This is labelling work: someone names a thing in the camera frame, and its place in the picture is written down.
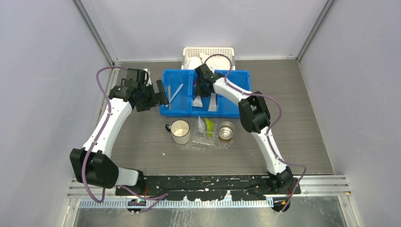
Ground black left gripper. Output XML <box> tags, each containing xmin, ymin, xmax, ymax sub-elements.
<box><xmin>136</xmin><ymin>80</ymin><xmax>169</xmax><ymax>112</ymax></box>

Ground white enamel mug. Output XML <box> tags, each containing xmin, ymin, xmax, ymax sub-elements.
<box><xmin>165</xmin><ymin>120</ymin><xmax>191</xmax><ymax>145</ymax></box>

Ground small metal cup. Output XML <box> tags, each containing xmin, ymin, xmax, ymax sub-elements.
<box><xmin>218</xmin><ymin>121</ymin><xmax>235</xmax><ymax>141</ymax></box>

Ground teal cap toothpaste tube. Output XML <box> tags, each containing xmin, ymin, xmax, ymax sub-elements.
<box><xmin>198</xmin><ymin>117</ymin><xmax>206</xmax><ymax>133</ymax></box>

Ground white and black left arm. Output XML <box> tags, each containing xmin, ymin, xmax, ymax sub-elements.
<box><xmin>70</xmin><ymin>68</ymin><xmax>169</xmax><ymax>196</ymax></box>

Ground perforated metal rail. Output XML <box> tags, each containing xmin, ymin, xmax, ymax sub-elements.
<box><xmin>78</xmin><ymin>197</ymin><xmax>274</xmax><ymax>209</ymax></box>

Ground white perforated basket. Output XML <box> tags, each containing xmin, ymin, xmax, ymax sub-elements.
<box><xmin>181</xmin><ymin>47</ymin><xmax>235</xmax><ymax>70</ymax></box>

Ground red cap toothpaste tube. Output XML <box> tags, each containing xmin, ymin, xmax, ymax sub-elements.
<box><xmin>192</xmin><ymin>82</ymin><xmax>203</xmax><ymax>108</ymax></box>

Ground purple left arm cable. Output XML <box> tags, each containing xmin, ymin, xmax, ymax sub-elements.
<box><xmin>81</xmin><ymin>66</ymin><xmax>168</xmax><ymax>214</ymax></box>

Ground clear square textured holder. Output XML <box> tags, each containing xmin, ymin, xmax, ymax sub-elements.
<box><xmin>191</xmin><ymin>123</ymin><xmax>217</xmax><ymax>146</ymax></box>

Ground clear oval textured tray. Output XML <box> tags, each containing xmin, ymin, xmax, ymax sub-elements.
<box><xmin>174</xmin><ymin>125</ymin><xmax>233</xmax><ymax>151</ymax></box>

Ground white cloths in basket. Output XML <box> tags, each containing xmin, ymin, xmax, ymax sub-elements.
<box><xmin>182</xmin><ymin>53</ymin><xmax>230</xmax><ymax>70</ymax></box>

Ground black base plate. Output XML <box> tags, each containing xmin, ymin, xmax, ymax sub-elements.
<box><xmin>115</xmin><ymin>175</ymin><xmax>301</xmax><ymax>201</ymax></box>

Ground orange cap toothpaste tube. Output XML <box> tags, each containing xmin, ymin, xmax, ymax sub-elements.
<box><xmin>208</xmin><ymin>93</ymin><xmax>218</xmax><ymax>112</ymax></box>

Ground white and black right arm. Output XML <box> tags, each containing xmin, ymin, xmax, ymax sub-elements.
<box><xmin>195</xmin><ymin>64</ymin><xmax>293</xmax><ymax>194</ymax></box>

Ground blue three-compartment plastic bin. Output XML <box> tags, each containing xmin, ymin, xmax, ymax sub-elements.
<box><xmin>158</xmin><ymin>69</ymin><xmax>253</xmax><ymax>118</ymax></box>

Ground white toothbrush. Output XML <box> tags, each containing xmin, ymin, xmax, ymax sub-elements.
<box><xmin>165</xmin><ymin>84</ymin><xmax>183</xmax><ymax>107</ymax></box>

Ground yellow green toothpaste tube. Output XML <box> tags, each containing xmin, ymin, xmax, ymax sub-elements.
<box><xmin>205</xmin><ymin>118</ymin><xmax>214</xmax><ymax>137</ymax></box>

